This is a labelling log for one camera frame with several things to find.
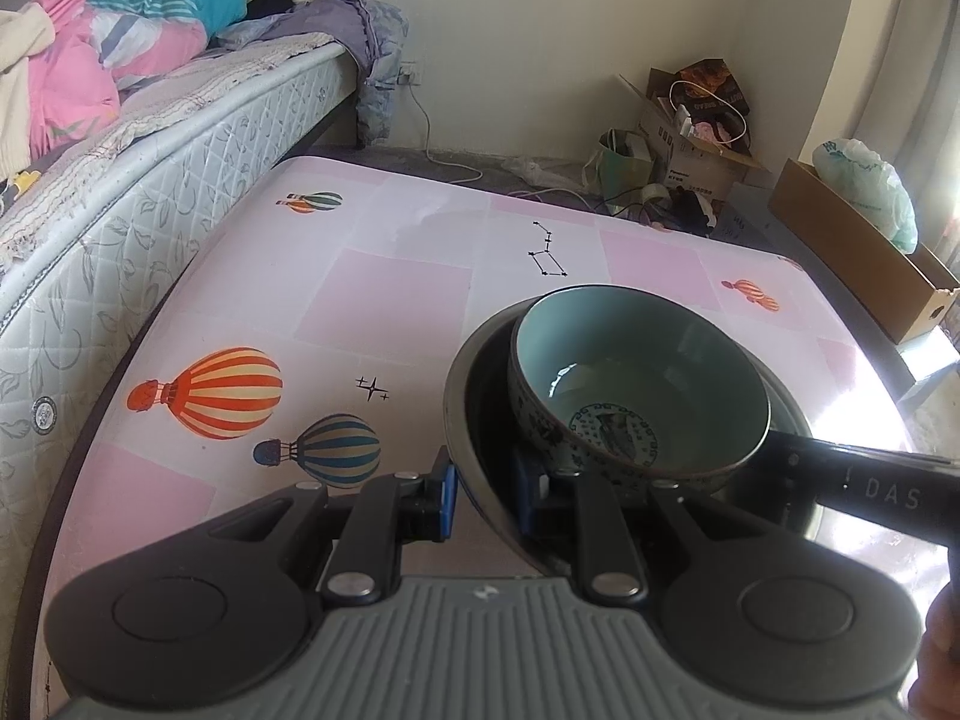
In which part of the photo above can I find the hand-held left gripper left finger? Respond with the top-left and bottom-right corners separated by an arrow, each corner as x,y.
208,463 -> 460,610

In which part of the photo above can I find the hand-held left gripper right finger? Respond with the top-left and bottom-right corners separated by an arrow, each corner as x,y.
513,448 -> 760,607

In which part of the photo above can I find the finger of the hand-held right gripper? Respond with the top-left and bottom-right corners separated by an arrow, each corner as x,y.
763,429 -> 835,537

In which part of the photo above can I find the medium steel bowl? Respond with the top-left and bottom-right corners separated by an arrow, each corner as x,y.
442,295 -> 827,580

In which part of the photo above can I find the teal ceramic bowl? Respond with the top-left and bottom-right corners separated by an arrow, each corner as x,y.
507,284 -> 773,497

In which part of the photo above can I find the person's right hand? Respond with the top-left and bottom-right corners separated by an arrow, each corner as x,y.
909,591 -> 960,720

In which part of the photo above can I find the long cardboard box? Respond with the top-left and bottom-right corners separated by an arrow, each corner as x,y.
767,157 -> 960,347

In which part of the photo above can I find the pink printed tablecloth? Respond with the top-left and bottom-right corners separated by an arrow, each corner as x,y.
34,155 -> 935,620

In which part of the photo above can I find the pale green plastic bag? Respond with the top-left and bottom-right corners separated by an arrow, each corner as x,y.
813,138 -> 920,255

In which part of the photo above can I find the small cardboard box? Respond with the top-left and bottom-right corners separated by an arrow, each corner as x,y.
618,67 -> 767,201

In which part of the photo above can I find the clear plastic wrapper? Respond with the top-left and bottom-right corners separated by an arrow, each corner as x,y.
500,155 -> 587,186

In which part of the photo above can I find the green paper bag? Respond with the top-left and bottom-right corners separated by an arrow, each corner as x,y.
597,128 -> 655,197

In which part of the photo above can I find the dark patterned bag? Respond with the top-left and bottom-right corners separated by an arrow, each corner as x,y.
666,58 -> 754,119

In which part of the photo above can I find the beige window curtain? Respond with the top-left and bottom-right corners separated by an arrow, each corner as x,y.
793,0 -> 960,260

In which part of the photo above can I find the white quilted mattress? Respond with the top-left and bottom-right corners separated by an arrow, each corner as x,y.
0,40 -> 358,460

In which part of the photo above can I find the pink jacket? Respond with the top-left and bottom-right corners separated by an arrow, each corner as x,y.
0,0 -> 212,167

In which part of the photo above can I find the cream garment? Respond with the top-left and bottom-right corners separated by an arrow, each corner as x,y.
0,2 -> 59,182

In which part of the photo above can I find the white cable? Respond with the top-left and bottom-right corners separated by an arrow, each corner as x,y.
407,81 -> 482,182

